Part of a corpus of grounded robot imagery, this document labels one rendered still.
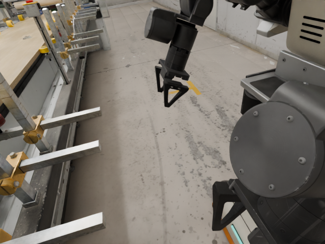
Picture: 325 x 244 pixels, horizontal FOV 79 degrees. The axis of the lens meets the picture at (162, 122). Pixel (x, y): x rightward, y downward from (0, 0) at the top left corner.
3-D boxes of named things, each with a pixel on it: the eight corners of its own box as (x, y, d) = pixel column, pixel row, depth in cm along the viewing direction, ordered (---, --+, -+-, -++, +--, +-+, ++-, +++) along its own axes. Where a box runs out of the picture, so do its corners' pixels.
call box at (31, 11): (44, 15, 122) (37, 0, 118) (41, 17, 117) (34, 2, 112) (32, 17, 121) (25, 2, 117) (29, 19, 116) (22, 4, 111)
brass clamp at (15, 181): (32, 160, 71) (24, 150, 67) (21, 192, 60) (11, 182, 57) (14, 164, 70) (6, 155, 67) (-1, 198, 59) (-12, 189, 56)
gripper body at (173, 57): (165, 77, 49) (174, 48, 46) (157, 64, 58) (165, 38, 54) (187, 83, 51) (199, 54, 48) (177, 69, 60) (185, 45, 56)
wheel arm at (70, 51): (100, 48, 168) (98, 42, 165) (100, 49, 165) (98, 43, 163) (47, 58, 162) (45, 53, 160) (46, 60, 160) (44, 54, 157)
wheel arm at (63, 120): (102, 113, 91) (99, 105, 89) (102, 117, 89) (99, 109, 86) (3, 137, 86) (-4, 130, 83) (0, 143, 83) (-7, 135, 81)
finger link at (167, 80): (156, 109, 52) (168, 75, 47) (152, 97, 57) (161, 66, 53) (180, 113, 54) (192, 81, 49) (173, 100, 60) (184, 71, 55)
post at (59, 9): (80, 54, 210) (59, 3, 180) (79, 56, 207) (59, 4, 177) (76, 55, 209) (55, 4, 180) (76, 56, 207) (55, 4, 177)
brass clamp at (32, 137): (48, 123, 91) (43, 114, 88) (42, 142, 80) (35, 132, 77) (35, 126, 90) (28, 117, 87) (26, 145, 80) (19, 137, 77)
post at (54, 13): (79, 65, 192) (56, 10, 162) (78, 67, 189) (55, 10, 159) (75, 66, 191) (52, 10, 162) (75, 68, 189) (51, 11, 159)
